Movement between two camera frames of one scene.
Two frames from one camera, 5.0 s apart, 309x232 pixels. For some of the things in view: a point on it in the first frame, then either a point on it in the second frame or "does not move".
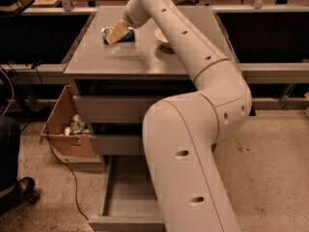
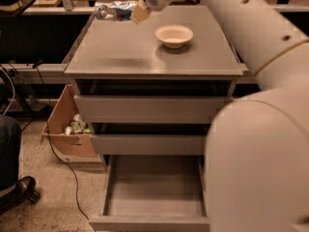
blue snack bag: x=130 y=36 → x=116 y=10
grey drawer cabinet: x=113 y=85 does not move
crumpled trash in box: x=76 y=127 does not move
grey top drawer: x=116 y=108 does not move
